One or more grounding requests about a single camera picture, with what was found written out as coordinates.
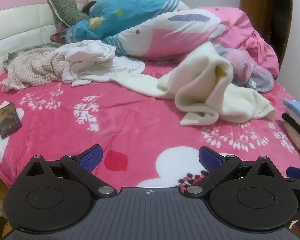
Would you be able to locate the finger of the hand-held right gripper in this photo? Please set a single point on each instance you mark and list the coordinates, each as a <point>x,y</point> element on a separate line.
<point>297,172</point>

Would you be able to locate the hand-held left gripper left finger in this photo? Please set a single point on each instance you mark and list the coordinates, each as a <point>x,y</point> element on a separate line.
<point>91,158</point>

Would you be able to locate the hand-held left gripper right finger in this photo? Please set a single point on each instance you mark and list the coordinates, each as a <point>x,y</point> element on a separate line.
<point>210,158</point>

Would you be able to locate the cream fleece garment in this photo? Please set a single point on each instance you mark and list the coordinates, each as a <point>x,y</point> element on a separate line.
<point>197,97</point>

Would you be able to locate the pink floral blanket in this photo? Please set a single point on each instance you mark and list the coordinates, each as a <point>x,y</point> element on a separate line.
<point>65,130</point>

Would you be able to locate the black folded garment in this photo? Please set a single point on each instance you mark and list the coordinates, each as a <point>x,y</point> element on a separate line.
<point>293,125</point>

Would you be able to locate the white folded garment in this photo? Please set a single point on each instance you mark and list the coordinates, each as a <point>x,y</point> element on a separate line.
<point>293,115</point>

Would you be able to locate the dark book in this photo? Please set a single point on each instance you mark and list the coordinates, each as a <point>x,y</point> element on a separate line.
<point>8,120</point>

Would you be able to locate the pale pink grey quilt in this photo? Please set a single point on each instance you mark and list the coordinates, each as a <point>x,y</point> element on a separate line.
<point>250,72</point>

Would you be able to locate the white shirt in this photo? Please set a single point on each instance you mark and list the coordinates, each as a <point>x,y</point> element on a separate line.
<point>90,55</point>

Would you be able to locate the beige dotted garment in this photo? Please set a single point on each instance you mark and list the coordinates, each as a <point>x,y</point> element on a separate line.
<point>32,67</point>

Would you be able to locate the grey plaid cloth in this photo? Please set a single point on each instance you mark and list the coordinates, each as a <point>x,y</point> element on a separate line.
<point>32,48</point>

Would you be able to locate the dark red cloth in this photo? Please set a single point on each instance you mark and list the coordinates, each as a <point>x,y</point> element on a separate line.
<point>57,37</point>

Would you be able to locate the pink crumpled quilt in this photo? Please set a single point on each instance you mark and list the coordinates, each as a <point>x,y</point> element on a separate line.
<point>240,25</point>

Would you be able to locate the blue printed quilt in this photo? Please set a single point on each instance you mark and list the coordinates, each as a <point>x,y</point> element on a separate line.
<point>115,10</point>

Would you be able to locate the green patterned pillow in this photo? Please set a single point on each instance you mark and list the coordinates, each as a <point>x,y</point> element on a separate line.
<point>65,10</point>

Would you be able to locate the pink white bed headboard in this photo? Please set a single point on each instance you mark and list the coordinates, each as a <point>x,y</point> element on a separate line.
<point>20,25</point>

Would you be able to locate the wooden door frame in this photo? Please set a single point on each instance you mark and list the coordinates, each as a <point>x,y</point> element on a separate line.
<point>252,0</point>

